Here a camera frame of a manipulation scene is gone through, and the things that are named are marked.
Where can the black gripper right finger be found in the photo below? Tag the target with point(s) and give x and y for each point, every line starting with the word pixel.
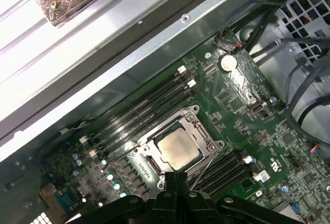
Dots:
pixel 196 208

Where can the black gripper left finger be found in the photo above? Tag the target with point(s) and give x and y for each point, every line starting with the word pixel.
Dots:
pixel 167 208

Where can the locking lever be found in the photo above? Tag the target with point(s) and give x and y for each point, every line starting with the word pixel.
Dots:
pixel 206 168
pixel 123 153

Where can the CPU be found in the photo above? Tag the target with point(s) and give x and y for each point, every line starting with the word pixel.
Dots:
pixel 179 149

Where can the metal socket cover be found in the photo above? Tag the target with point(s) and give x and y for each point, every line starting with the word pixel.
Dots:
pixel 192 126

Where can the CPU socket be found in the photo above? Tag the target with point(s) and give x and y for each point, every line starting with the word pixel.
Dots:
pixel 192 110

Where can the green motherboard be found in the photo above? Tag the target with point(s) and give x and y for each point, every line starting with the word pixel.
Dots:
pixel 257 136

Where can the internal USB port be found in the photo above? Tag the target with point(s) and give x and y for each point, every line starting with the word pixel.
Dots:
pixel 257 108

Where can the coin battery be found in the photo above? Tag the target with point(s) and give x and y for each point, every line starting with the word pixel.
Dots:
pixel 227 63

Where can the black PC case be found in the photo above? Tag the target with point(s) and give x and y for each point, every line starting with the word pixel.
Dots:
pixel 154 41

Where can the metal disk bay cage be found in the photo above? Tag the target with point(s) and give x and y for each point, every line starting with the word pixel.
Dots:
pixel 283 54

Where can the brown square base plate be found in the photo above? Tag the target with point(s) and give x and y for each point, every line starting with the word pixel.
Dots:
pixel 59 15

